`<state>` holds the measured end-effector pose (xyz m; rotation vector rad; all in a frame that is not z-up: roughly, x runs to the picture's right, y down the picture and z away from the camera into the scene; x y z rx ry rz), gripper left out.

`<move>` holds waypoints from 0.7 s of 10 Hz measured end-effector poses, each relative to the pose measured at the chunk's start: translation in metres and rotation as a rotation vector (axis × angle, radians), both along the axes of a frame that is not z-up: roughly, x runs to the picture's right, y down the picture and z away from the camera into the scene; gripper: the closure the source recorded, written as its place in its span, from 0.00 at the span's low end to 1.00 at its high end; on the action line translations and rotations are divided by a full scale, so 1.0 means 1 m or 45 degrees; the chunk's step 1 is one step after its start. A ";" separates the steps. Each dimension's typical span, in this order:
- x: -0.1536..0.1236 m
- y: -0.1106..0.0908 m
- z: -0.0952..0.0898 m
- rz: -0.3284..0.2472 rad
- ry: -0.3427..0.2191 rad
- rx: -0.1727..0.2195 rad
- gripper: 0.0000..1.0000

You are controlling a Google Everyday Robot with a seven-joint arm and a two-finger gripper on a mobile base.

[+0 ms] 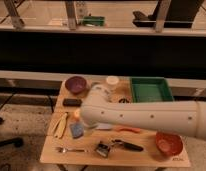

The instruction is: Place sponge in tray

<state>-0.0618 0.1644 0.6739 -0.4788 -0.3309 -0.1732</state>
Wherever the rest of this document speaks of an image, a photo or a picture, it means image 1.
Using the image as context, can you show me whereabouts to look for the blue sponge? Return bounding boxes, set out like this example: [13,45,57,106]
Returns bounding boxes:
[70,122,84,139]

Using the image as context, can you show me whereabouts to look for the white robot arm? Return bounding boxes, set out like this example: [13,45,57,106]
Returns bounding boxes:
[80,84,206,141]

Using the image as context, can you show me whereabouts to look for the green plastic tray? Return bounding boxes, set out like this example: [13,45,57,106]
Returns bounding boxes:
[130,77,174,103]

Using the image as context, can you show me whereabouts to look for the white cup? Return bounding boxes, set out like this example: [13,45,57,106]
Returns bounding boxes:
[106,76,119,90]

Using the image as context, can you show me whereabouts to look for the small metal cup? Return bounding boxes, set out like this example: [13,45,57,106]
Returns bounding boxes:
[118,98,129,103]

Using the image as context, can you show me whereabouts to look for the purple bowl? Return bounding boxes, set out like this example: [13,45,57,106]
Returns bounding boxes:
[65,76,87,94]

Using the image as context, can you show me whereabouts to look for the black rectangular block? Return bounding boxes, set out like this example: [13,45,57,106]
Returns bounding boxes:
[63,99,82,107]

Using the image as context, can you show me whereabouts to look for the grey blue cloth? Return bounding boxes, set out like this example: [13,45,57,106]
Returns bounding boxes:
[96,123,113,130]

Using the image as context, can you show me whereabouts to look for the orange carrot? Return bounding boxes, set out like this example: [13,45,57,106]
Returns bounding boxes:
[113,127,141,133]

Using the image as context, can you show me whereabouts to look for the banana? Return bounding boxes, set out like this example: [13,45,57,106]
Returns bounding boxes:
[52,113,69,139]

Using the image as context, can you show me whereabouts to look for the black binder clip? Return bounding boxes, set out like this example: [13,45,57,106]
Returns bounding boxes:
[95,141,111,158]

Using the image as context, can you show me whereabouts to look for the green object on shelf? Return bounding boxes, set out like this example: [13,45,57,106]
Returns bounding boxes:
[82,16,105,26]

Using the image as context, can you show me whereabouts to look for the black object on shelf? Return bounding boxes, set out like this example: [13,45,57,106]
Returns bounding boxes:
[132,0,205,28]

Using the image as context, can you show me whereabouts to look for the red bowl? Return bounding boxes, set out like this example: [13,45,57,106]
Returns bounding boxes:
[155,132,183,157]

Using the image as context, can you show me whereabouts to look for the black handled can opener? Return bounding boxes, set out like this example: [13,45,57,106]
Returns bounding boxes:
[111,139,144,152]

